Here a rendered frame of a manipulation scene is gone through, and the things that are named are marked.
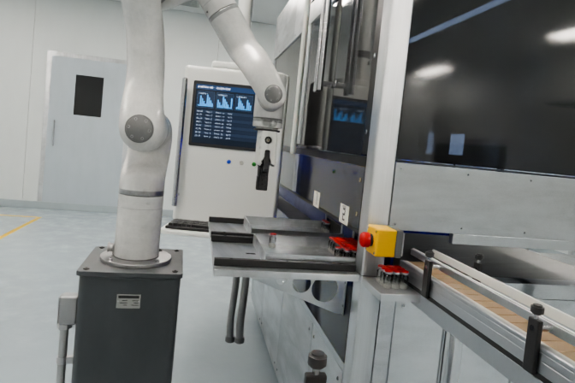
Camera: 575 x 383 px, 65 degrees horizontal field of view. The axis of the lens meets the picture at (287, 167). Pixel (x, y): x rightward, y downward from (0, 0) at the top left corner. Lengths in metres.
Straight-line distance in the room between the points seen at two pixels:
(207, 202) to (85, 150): 4.79
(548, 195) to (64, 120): 6.24
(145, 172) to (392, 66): 0.72
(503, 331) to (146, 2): 1.09
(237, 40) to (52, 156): 5.87
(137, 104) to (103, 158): 5.63
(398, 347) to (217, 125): 1.29
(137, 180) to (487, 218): 0.99
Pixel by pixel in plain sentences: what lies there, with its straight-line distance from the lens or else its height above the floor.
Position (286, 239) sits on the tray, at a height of 0.90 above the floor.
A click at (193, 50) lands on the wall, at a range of 6.83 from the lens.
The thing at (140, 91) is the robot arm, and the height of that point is 1.32.
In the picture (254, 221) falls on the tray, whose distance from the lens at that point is 1.86.
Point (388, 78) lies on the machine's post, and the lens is 1.27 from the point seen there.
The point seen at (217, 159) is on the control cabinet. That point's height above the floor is 1.12.
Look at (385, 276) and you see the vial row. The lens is 1.21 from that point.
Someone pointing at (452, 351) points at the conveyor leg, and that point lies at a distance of 1.22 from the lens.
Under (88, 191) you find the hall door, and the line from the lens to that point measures 6.92.
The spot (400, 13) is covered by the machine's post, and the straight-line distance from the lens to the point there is 1.31.
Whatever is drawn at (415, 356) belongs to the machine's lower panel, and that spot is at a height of 0.65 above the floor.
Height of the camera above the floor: 1.22
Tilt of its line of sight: 3 degrees down
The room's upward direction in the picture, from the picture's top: 6 degrees clockwise
